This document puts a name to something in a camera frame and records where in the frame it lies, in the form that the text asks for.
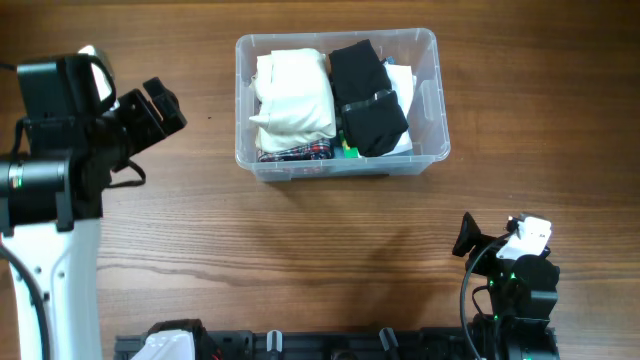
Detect cream sweatshirt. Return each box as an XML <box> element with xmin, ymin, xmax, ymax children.
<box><xmin>249</xmin><ymin>48</ymin><xmax>337</xmax><ymax>153</ymax></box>

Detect black garment with tape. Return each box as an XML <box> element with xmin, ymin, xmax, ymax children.
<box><xmin>329</xmin><ymin>39</ymin><xmax>409</xmax><ymax>157</ymax></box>

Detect red plaid shirt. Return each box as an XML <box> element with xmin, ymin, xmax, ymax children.
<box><xmin>258</xmin><ymin>138</ymin><xmax>334</xmax><ymax>162</ymax></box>

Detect white printed t-shirt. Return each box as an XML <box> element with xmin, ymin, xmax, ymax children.
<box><xmin>339</xmin><ymin>62</ymin><xmax>418</xmax><ymax>160</ymax></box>

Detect blue denim jeans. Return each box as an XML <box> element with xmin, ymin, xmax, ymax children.
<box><xmin>331</xmin><ymin>57</ymin><xmax>417</xmax><ymax>158</ymax></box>

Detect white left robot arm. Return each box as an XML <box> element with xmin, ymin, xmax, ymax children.
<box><xmin>1</xmin><ymin>45</ymin><xmax>186</xmax><ymax>359</ymax></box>

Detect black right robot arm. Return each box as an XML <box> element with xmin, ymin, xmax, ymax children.
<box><xmin>452</xmin><ymin>213</ymin><xmax>560</xmax><ymax>360</ymax></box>

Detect clear plastic storage bin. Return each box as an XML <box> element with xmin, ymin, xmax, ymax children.
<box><xmin>235</xmin><ymin>28</ymin><xmax>451</xmax><ymax>182</ymax></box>

